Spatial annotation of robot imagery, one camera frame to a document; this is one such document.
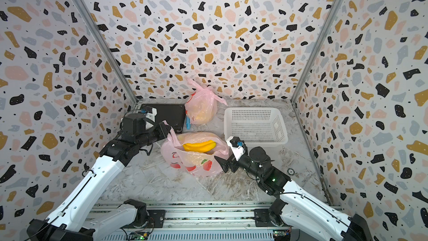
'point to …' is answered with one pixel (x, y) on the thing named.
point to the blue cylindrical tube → (188, 123)
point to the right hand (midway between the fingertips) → (224, 149)
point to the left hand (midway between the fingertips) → (172, 126)
